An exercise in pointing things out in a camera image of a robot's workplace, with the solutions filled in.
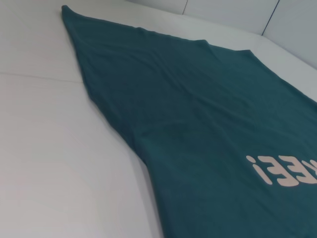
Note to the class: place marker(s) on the teal blue printed t-shirt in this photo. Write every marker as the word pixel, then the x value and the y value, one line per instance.
pixel 198 124

